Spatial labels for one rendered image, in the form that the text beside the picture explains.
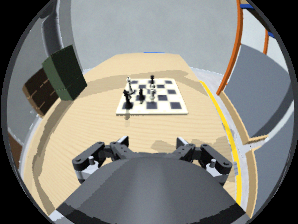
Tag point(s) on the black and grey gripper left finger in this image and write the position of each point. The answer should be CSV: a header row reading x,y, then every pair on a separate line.
x,y
87,162

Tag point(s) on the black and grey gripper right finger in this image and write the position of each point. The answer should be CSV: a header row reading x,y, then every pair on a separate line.
x,y
215,163

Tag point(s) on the chessboard with chess pieces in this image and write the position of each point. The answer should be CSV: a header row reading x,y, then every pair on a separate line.
x,y
168,99

